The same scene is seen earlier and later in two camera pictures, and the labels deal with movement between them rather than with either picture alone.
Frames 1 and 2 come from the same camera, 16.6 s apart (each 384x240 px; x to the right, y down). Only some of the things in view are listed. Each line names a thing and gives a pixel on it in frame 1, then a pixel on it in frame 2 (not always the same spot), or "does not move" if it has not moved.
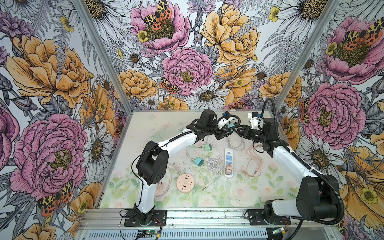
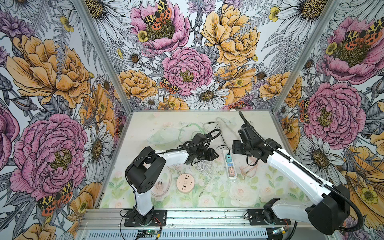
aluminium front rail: x=198 y=224 does not move
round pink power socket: x=185 y=183 does not move
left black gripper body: x=213 y=128 to x=204 y=154
